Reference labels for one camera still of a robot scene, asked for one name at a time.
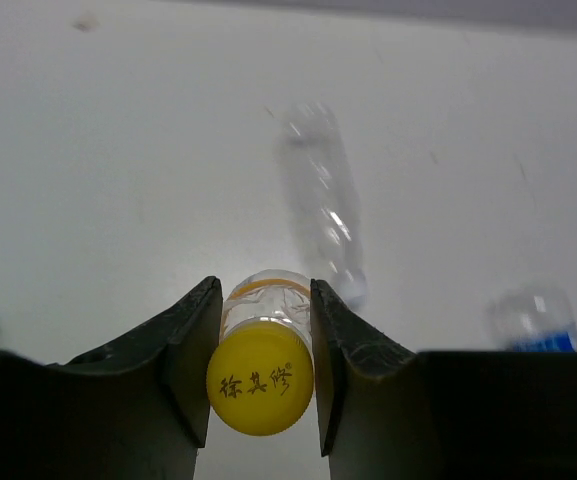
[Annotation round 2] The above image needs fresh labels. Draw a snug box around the yellow cap small bottle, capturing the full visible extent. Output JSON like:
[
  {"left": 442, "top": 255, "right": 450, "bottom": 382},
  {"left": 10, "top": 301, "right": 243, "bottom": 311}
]
[{"left": 206, "top": 270, "right": 314, "bottom": 436}]

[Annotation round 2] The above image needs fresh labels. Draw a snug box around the blue label bottle blue cap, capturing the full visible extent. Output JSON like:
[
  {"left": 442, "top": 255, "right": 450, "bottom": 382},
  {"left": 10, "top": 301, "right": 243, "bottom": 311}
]
[{"left": 485, "top": 283, "right": 577, "bottom": 352}]

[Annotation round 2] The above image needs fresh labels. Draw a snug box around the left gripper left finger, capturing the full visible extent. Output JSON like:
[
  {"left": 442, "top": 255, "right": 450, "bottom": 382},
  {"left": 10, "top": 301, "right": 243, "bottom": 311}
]
[{"left": 0, "top": 276, "right": 223, "bottom": 479}]

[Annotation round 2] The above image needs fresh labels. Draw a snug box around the clear bottle without label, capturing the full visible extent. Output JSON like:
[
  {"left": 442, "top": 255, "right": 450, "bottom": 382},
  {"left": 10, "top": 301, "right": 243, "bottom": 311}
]
[{"left": 275, "top": 102, "right": 368, "bottom": 310}]

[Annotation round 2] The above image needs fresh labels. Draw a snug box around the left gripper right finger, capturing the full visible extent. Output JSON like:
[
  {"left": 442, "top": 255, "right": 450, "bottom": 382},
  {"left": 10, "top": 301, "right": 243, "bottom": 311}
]
[{"left": 311, "top": 280, "right": 577, "bottom": 479}]

